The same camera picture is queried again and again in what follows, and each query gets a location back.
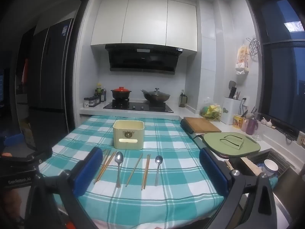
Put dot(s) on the teal plaid tablecloth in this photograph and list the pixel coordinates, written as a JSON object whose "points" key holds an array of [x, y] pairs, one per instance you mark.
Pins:
{"points": [[176, 167]]}

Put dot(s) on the green cutting board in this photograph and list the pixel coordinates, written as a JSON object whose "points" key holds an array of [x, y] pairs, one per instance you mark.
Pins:
{"points": [[214, 143]]}

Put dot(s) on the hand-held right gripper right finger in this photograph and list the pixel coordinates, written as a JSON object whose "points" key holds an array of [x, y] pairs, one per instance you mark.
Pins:
{"points": [[213, 171]]}

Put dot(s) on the hanging noodle bag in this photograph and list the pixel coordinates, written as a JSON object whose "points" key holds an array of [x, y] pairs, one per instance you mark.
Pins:
{"points": [[243, 59]]}

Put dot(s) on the dark framed window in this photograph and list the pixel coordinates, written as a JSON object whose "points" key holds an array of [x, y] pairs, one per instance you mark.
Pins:
{"points": [[281, 76]]}

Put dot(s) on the garlic bulbs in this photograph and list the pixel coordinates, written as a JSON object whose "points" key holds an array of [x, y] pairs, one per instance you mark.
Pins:
{"points": [[266, 122]]}

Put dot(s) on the black range hood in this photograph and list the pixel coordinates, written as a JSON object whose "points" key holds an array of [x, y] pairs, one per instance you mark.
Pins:
{"points": [[143, 62]]}

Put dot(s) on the white wall cabinet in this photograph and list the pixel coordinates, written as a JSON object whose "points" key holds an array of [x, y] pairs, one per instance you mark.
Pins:
{"points": [[143, 21]]}

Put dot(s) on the black spatula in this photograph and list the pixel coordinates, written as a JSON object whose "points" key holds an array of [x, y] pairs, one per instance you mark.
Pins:
{"points": [[232, 85]]}

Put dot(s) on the black wok with lid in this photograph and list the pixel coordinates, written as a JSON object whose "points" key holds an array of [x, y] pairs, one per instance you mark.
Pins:
{"points": [[156, 96]]}

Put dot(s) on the white wall socket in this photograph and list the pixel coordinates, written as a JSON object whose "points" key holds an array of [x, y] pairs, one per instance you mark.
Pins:
{"points": [[245, 100]]}

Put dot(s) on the glass french press jug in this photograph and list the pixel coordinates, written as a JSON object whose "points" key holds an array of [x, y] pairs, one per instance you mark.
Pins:
{"points": [[182, 100]]}

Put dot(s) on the cream utensil holder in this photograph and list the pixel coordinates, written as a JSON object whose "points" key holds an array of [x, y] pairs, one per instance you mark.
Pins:
{"points": [[128, 133]]}

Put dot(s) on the red lid clay pot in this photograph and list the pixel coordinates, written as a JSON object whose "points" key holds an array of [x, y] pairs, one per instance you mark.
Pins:
{"points": [[121, 93]]}

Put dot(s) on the wooden cutting board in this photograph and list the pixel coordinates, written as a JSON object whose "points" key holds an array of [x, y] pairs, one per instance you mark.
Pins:
{"points": [[201, 124]]}

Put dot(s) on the purple bottle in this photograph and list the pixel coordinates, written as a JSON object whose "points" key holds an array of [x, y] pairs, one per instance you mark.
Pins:
{"points": [[251, 126]]}

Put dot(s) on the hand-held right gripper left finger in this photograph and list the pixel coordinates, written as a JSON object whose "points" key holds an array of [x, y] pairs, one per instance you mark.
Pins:
{"points": [[87, 169]]}

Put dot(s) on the hanging metal trivet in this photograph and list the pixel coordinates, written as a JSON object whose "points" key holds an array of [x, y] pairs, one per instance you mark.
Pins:
{"points": [[253, 46]]}

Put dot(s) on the white blue bowl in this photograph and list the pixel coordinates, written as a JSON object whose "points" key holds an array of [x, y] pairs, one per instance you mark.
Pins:
{"points": [[270, 167]]}

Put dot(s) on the dark refrigerator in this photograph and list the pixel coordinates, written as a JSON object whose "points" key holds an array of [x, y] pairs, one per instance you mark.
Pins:
{"points": [[52, 76]]}

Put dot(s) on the metal spoon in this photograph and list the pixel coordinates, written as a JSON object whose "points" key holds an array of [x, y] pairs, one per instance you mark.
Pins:
{"points": [[159, 160], [119, 158]]}

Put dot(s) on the white label spice jar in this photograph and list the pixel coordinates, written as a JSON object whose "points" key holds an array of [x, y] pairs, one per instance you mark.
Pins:
{"points": [[86, 103]]}

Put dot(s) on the yellow printed mug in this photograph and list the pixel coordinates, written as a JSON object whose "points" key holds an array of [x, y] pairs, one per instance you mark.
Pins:
{"points": [[238, 120]]}

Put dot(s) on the white knife holder box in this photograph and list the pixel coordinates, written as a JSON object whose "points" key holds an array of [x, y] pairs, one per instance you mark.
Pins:
{"points": [[230, 111]]}

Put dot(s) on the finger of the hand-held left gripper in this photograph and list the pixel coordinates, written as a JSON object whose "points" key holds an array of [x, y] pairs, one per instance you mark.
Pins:
{"points": [[40, 156]]}

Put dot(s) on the bag of yellow green items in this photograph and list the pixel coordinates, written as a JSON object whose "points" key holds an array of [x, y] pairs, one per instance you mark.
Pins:
{"points": [[211, 111]]}

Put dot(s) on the dark spice jar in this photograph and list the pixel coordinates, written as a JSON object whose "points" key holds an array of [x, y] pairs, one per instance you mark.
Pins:
{"points": [[92, 101]]}

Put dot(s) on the kitchen sink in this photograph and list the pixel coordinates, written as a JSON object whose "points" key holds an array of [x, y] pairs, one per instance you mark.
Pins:
{"points": [[283, 162]]}

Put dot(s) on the black gas cooktop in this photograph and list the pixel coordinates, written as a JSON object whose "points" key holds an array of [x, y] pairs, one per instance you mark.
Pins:
{"points": [[138, 106]]}

